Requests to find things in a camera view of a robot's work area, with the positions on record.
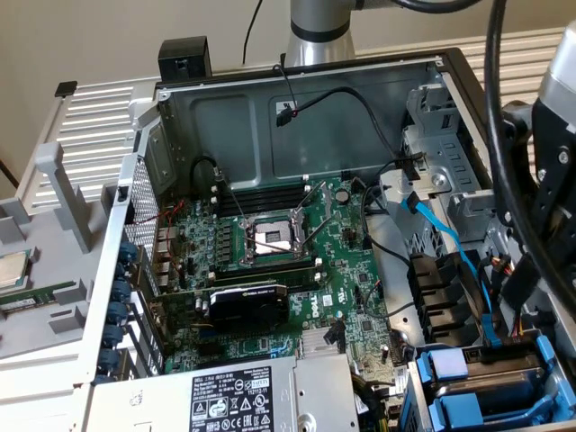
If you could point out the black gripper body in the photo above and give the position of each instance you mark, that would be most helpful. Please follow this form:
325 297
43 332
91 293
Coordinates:
555 180

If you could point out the hard disk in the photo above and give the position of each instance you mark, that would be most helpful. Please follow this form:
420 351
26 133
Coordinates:
443 364

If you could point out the empty blue disk carrier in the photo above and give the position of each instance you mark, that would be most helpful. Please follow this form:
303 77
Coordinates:
454 409

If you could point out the black plastic shroud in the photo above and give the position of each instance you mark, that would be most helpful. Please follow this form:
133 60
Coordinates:
432 292

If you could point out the metal drive cage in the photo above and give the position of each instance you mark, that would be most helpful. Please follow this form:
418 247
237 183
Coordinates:
450 153

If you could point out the blue drive caddy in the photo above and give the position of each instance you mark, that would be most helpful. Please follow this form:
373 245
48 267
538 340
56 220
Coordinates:
416 400

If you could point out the green motherboard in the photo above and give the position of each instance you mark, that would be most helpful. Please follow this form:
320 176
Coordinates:
342 279

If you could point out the coin battery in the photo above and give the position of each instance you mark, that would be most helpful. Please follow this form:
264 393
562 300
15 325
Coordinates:
343 195

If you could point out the metal locking lever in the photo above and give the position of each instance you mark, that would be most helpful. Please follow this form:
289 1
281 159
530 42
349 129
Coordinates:
232 198
317 231

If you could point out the metal socket cover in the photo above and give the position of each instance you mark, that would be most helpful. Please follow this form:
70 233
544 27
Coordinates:
325 198

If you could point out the silver heat sink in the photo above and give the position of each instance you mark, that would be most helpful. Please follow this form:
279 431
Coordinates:
312 344

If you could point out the grey power supply unit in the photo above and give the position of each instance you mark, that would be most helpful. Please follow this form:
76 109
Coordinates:
324 391

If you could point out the CPU socket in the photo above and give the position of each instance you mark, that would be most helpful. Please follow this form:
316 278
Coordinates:
270 236

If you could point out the black graphics card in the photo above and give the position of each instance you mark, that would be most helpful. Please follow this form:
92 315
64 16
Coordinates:
247 308

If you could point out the open PC case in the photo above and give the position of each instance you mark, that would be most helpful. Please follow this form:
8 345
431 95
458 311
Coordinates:
234 135

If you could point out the small black box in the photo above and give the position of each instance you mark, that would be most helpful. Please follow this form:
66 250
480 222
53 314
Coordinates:
184 56

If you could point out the blue slot latch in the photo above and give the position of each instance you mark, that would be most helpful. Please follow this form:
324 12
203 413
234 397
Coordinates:
118 312
113 336
121 290
109 360
128 250

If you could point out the grey parts rack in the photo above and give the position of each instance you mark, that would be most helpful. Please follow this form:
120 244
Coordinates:
58 270

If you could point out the green RAM stick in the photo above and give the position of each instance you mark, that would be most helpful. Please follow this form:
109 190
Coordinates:
27 299

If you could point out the silver CPU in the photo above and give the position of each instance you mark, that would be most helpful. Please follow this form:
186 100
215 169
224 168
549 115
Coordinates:
12 270

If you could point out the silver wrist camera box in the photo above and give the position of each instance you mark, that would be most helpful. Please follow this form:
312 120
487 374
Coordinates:
560 67

